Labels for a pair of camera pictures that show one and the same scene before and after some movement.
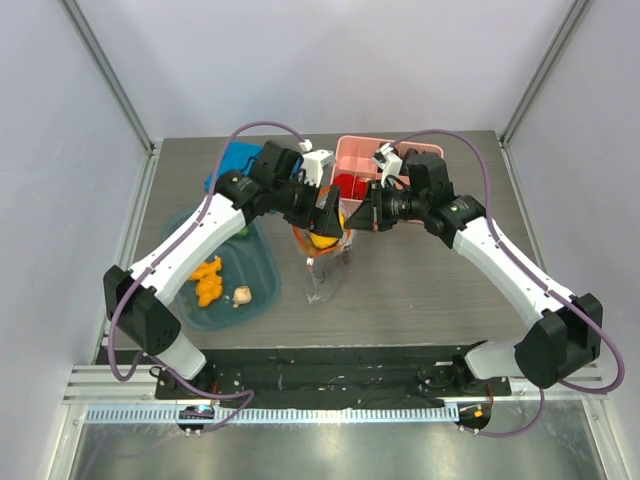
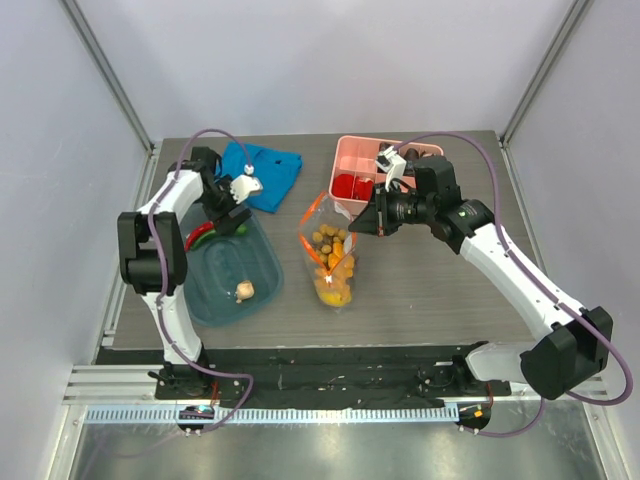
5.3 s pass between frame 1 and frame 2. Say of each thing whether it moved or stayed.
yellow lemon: moved
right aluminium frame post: stayed
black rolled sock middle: stayed
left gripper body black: moved
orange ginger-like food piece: moved
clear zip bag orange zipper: moved
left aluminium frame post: stayed
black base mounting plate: stayed
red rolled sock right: stayed
